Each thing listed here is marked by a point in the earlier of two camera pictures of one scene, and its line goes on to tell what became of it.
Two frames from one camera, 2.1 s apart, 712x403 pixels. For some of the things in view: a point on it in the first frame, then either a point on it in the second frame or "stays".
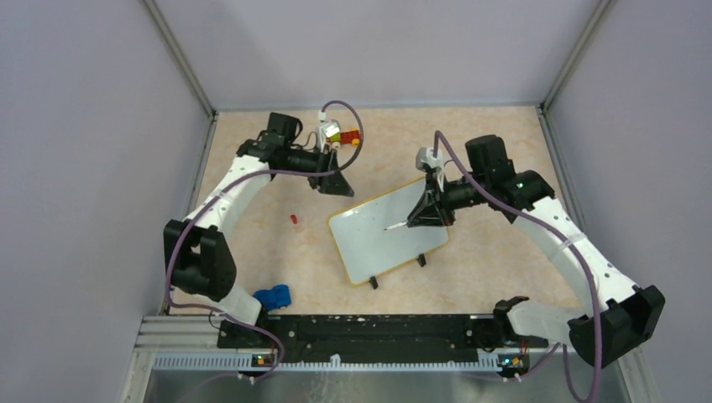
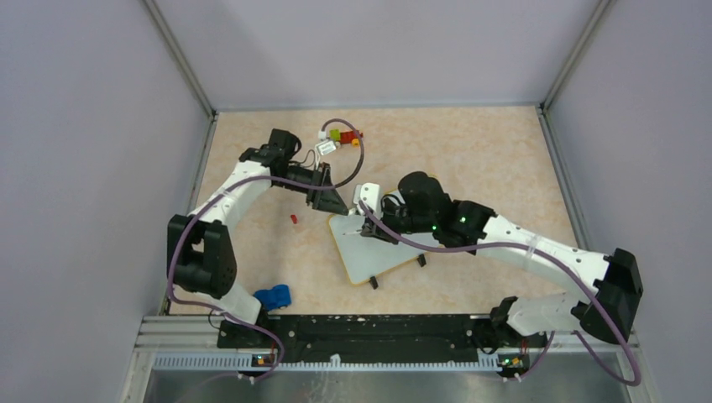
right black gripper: [434, 208] to [370, 228]
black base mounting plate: [376, 338] stays
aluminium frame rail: [188, 364] stays
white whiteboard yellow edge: [366, 249] stays
